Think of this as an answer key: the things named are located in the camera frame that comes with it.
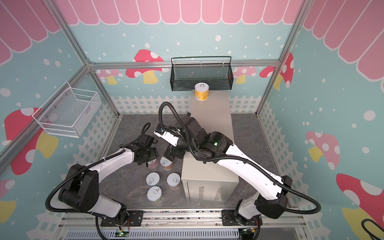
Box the orange label can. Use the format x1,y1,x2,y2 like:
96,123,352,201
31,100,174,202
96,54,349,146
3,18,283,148
160,157,174,171

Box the pink label can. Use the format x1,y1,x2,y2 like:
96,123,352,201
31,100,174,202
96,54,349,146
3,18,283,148
148,159,159,169

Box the yellow label can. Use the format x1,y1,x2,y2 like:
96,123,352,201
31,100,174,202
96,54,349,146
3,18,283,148
195,83,209,101

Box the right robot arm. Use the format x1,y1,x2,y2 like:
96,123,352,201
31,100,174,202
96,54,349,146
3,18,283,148
155,102,322,221

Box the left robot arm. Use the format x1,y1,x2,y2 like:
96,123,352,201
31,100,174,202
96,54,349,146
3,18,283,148
45,123,158,225

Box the beige metal cabinet counter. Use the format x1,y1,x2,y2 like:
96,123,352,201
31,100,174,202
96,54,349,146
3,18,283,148
181,91,239,204

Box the white lid can middle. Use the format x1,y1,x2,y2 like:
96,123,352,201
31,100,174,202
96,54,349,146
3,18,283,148
146,172,160,187

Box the beige label can right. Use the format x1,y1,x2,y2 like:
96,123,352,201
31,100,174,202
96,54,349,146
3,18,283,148
167,173,181,190

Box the green label can front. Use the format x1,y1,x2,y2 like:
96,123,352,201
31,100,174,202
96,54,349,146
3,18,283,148
147,186,163,204

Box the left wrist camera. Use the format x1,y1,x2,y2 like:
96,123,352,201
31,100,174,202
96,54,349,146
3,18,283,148
138,134,155,149

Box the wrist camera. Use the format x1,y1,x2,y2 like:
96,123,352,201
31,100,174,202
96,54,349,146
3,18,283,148
154,128,179,147
138,134,155,149

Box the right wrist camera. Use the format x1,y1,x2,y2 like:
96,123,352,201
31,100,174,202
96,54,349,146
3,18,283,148
154,128,179,147

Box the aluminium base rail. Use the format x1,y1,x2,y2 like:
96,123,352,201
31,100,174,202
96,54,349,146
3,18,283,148
53,209,312,240

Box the white wire wall basket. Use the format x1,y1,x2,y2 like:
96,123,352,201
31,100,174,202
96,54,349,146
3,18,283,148
32,82,102,138

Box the black mesh wall basket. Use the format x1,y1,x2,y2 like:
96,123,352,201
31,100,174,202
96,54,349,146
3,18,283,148
170,56,234,92

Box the black cable bottom right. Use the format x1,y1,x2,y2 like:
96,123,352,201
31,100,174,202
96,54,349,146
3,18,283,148
360,218,384,240

